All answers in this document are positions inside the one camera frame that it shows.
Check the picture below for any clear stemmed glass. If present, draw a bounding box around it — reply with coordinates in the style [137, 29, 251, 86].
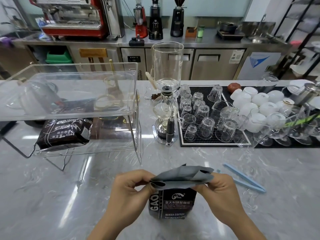
[271, 115, 293, 147]
[290, 112, 314, 146]
[257, 113, 275, 147]
[307, 110, 320, 143]

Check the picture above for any chrome sink faucet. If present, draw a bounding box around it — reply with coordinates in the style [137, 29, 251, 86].
[250, 13, 269, 44]

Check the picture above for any purple cloth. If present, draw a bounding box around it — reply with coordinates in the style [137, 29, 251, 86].
[0, 36, 13, 48]

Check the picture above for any wide clear glass tumbler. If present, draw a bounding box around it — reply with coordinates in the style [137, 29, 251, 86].
[260, 74, 279, 87]

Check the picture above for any tall clear glass pitcher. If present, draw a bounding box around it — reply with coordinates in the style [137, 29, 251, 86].
[237, 107, 273, 148]

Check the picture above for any glass dish with brown spices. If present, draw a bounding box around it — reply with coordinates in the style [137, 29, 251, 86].
[144, 87, 163, 101]

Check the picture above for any black metal shelf rack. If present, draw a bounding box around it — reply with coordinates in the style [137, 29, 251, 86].
[271, 0, 320, 80]

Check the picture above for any red espresso machine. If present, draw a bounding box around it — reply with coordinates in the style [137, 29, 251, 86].
[27, 0, 109, 40]

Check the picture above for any cluster of upturned glass cups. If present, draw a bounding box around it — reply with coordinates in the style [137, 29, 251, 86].
[177, 83, 240, 143]

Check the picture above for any green plastic bin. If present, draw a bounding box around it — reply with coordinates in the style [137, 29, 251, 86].
[46, 50, 73, 64]

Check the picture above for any black tamper station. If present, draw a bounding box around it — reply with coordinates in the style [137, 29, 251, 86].
[129, 35, 145, 47]

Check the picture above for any black white-edged bar mat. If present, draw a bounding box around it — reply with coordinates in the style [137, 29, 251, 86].
[176, 85, 252, 148]

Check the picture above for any black grinder dark hopper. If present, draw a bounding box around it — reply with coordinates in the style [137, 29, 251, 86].
[170, 0, 187, 38]

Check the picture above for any pile of white ceramic cups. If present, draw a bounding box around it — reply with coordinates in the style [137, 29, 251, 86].
[230, 86, 295, 134]

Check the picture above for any plain black coffee bag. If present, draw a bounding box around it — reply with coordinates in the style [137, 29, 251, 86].
[147, 163, 215, 222]

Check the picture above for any steel water boiler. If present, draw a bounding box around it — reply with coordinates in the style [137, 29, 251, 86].
[102, 0, 125, 39]

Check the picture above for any clear acrylic shelf rack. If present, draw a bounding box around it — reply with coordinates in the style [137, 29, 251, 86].
[0, 62, 142, 172]

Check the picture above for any person's left hand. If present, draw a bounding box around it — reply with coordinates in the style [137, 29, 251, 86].
[106, 169, 166, 226]

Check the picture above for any brass drip stand wooden base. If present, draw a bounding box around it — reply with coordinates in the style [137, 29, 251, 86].
[94, 60, 140, 123]

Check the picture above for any glass siphon coffee maker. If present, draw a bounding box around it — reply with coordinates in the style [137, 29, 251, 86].
[151, 41, 184, 147]

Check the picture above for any person's left forearm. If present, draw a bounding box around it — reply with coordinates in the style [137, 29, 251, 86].
[86, 215, 135, 240]

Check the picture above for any red coffee grinder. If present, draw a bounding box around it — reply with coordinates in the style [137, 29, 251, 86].
[133, 0, 148, 39]

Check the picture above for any cream stirring paddle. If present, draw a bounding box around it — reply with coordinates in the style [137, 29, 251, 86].
[145, 71, 157, 90]

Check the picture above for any glass serving jug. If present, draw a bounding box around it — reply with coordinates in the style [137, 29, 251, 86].
[211, 100, 240, 128]

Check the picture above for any black cooking pot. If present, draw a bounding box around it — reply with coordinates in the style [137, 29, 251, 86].
[217, 21, 239, 33]

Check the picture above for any person's right hand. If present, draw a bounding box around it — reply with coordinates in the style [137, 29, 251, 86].
[192, 173, 246, 226]

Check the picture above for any steel french press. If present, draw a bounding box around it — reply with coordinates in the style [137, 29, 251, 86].
[292, 82, 320, 108]

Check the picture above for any person's right forearm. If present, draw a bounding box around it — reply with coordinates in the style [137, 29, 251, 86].
[220, 212, 267, 240]

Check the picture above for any black grinder clear hopper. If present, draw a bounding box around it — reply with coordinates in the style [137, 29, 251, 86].
[149, 0, 164, 41]

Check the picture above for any long plain black bar mat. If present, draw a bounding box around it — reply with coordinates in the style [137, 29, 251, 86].
[226, 86, 320, 149]

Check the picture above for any yellow sponge brush green handle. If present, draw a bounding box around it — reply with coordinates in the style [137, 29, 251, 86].
[284, 115, 320, 128]

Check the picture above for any wooden chair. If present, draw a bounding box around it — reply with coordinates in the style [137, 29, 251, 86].
[79, 48, 108, 72]

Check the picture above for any coffee bag with orange label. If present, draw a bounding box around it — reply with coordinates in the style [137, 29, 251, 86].
[35, 117, 93, 151]

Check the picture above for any stainless steel counter cabinet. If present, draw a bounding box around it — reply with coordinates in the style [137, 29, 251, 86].
[12, 30, 293, 82]

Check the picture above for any black induction cooker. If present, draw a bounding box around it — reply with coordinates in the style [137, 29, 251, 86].
[216, 29, 245, 40]

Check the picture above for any clear glass kettle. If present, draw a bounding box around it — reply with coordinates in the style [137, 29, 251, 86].
[7, 80, 62, 118]

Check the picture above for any blue sealing clip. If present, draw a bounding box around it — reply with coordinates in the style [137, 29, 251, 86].
[216, 163, 266, 193]

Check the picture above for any white panel with blue mark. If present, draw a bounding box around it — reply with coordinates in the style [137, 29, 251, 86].
[237, 52, 282, 81]

